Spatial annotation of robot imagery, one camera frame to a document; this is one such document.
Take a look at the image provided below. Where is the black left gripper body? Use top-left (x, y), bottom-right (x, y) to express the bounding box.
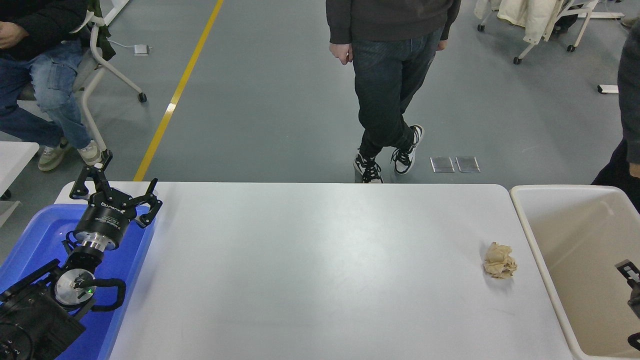
top-left (75, 189), bottom-right (137, 241)

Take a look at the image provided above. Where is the tan paper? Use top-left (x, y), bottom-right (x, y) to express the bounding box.
top-left (483, 242), bottom-right (518, 280)

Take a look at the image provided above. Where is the person's right hand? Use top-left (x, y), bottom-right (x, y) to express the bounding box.
top-left (329, 42), bottom-right (354, 65)

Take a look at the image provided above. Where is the large pale bin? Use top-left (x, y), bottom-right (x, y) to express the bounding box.
top-left (509, 185), bottom-right (640, 360)

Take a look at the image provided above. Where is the blue plastic tray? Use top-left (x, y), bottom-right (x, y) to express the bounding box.
top-left (0, 203), bottom-right (157, 360)

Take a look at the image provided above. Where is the white side table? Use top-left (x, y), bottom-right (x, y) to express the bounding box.
top-left (0, 141), bottom-right (40, 228)

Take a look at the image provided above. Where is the white wheeled chair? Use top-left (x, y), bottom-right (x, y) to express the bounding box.
top-left (474, 0), bottom-right (601, 65)
top-left (17, 12), bottom-right (147, 157)

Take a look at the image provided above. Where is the dark green jacket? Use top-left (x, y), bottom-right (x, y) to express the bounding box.
top-left (82, 0), bottom-right (117, 63)

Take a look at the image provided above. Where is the cream coat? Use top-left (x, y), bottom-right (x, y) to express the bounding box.
top-left (474, 0), bottom-right (573, 45)

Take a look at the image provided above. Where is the white table leg frame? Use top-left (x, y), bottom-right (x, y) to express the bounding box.
top-left (101, 0), bottom-right (130, 27)

